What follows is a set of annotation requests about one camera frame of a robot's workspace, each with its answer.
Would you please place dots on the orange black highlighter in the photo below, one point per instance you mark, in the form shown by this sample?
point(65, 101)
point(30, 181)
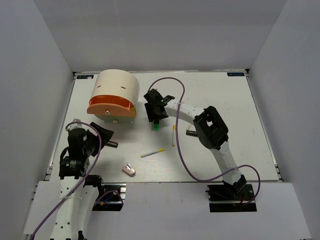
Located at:
point(191, 133)

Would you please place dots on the white yellow pen upright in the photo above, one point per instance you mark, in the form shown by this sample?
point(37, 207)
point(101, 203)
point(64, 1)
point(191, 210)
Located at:
point(173, 138)

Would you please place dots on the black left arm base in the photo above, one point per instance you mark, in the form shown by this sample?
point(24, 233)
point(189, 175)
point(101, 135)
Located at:
point(110, 195)

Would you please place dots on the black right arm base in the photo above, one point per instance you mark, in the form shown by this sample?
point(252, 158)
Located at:
point(222, 201)

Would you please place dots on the pink black highlighter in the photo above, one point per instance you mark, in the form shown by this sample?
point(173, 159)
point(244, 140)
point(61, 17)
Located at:
point(111, 144)

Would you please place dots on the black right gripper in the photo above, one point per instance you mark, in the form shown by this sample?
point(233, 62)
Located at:
point(150, 111)

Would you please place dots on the pink white eraser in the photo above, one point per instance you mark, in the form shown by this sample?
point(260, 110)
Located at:
point(129, 170)

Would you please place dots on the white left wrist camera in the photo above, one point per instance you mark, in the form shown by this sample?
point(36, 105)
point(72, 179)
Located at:
point(75, 124)

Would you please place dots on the green black highlighter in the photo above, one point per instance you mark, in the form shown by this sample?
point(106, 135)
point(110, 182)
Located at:
point(156, 125)

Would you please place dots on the blue left corner label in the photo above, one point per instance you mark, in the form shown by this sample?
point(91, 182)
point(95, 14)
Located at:
point(85, 76)

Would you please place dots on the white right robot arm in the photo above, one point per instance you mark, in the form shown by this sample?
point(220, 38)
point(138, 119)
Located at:
point(211, 131)

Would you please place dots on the white yellow pen lower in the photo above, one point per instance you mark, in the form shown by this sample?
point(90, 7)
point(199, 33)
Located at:
point(152, 153)

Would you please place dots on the blue right corner label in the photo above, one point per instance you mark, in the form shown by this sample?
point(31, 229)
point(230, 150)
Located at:
point(235, 74)

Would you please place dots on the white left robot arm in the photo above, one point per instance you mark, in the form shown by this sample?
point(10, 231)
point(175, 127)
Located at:
point(79, 189)

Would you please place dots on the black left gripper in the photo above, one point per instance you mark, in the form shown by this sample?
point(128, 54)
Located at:
point(106, 134)

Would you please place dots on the beige orange drawer container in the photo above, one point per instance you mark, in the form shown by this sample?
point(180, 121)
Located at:
point(115, 96)

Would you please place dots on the blue corner label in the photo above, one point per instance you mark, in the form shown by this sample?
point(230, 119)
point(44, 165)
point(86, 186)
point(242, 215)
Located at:
point(85, 76)
point(235, 74)

